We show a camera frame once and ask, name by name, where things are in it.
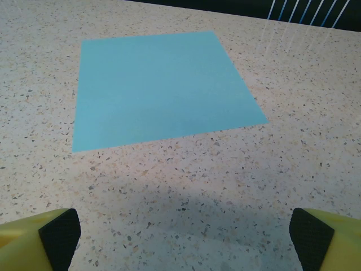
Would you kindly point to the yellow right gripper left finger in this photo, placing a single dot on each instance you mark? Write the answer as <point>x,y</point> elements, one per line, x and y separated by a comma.
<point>31,245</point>

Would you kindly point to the blue printed circuit-pattern panel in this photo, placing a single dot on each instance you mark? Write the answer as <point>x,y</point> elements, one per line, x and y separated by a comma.
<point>225,8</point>

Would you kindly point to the light blue paper sheet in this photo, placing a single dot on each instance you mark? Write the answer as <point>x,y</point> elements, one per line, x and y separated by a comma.
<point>163,90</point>

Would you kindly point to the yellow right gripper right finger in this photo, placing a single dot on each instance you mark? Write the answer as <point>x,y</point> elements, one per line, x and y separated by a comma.
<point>330,242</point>

